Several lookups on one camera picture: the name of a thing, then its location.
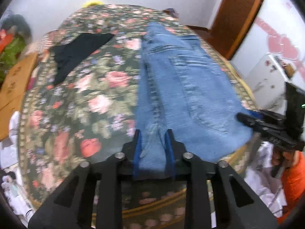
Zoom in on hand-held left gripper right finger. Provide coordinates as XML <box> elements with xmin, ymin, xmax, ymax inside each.
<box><xmin>165</xmin><ymin>129</ymin><xmax>279</xmax><ymax>229</ymax></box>

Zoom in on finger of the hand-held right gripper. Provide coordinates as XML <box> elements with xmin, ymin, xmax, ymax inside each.
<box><xmin>236</xmin><ymin>111</ymin><xmax>265</xmax><ymax>134</ymax></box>

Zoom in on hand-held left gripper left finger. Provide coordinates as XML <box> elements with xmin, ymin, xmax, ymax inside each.
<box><xmin>28</xmin><ymin>129</ymin><xmax>143</xmax><ymax>229</ymax></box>

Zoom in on blue jeans pants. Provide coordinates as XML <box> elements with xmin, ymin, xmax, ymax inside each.
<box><xmin>133</xmin><ymin>21</ymin><xmax>253</xmax><ymax>179</ymax></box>

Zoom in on white cabinet with stickers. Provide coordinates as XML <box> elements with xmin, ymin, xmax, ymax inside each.
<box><xmin>245</xmin><ymin>52</ymin><xmax>293</xmax><ymax>110</ymax></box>

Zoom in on white cloth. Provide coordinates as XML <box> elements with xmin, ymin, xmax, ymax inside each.
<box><xmin>244</xmin><ymin>141</ymin><xmax>289</xmax><ymax>217</ymax></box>
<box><xmin>0</xmin><ymin>111</ymin><xmax>31</xmax><ymax>220</ymax></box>

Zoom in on floral bed blanket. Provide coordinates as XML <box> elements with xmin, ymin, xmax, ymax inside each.
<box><xmin>18</xmin><ymin>3</ymin><xmax>260</xmax><ymax>229</ymax></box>

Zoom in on wooden door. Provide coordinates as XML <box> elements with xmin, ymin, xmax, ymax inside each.
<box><xmin>211</xmin><ymin>0</ymin><xmax>271</xmax><ymax>60</ymax></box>

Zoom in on black cloth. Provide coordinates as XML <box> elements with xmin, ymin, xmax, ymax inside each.
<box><xmin>50</xmin><ymin>32</ymin><xmax>114</xmax><ymax>86</ymax></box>

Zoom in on wooden lap desk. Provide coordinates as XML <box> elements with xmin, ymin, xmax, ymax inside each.
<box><xmin>0</xmin><ymin>52</ymin><xmax>39</xmax><ymax>141</ymax></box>

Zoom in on striped cloth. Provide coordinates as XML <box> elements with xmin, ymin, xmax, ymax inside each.
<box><xmin>36</xmin><ymin>30</ymin><xmax>58</xmax><ymax>62</ymax></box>

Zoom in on orange box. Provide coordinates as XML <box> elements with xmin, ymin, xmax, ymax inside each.
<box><xmin>0</xmin><ymin>30</ymin><xmax>12</xmax><ymax>53</ymax></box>

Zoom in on pink wall decal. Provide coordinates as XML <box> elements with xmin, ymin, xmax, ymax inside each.
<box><xmin>255</xmin><ymin>2</ymin><xmax>305</xmax><ymax>69</ymax></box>

